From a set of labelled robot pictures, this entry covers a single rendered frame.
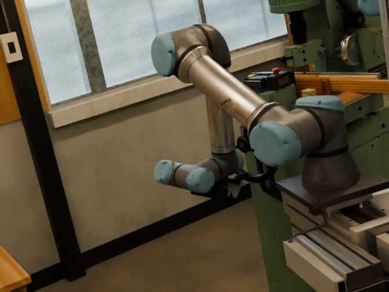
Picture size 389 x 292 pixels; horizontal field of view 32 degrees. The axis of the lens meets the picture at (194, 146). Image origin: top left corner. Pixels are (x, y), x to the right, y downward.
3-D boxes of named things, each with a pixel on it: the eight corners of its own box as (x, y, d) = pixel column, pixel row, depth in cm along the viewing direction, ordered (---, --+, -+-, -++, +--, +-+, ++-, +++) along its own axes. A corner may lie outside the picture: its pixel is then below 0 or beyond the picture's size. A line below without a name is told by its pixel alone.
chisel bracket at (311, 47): (287, 70, 247) (283, 47, 244) (312, 61, 255) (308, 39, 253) (303, 70, 241) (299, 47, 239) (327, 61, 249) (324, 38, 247)
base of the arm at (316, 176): (371, 180, 174) (366, 143, 172) (318, 196, 171) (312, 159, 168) (341, 166, 188) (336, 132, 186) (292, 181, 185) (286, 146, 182)
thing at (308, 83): (268, 96, 252) (265, 78, 250) (271, 95, 252) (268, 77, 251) (321, 98, 233) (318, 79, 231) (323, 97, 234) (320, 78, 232)
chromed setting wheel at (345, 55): (340, 69, 243) (336, 35, 240) (361, 61, 251) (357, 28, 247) (347, 69, 241) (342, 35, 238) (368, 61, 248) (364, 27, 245)
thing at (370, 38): (354, 64, 248) (350, 30, 245) (366, 58, 252) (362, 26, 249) (376, 63, 241) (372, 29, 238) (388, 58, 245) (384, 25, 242)
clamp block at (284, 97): (243, 117, 241) (238, 92, 239) (268, 106, 249) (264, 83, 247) (274, 120, 230) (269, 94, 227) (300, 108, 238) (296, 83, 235)
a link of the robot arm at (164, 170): (165, 185, 204) (149, 181, 211) (193, 191, 211) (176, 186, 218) (171, 160, 204) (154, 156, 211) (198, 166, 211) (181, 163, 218)
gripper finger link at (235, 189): (240, 198, 231) (221, 194, 225) (244, 181, 231) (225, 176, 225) (246, 200, 229) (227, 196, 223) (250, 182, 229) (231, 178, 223)
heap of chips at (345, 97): (327, 102, 226) (327, 97, 225) (346, 94, 232) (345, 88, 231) (345, 103, 220) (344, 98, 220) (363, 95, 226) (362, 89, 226)
